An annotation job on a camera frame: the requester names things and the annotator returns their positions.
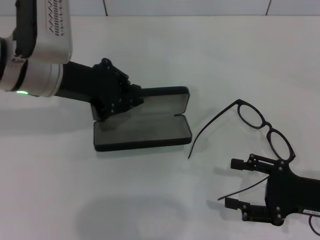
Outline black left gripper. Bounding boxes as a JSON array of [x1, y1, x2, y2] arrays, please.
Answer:
[[55, 57, 145, 123]]

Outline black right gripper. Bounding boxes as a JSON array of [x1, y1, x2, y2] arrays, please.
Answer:
[[224, 153, 320, 227]]

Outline black glasses case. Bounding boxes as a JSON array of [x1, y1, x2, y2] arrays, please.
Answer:
[[90, 86, 193, 152]]

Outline black round-frame glasses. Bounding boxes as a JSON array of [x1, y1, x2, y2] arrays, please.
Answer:
[[187, 98, 297, 202]]

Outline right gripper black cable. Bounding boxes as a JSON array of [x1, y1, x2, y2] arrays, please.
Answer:
[[308, 214, 320, 236]]

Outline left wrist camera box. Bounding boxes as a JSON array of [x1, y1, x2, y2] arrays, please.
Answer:
[[13, 0, 74, 65]]

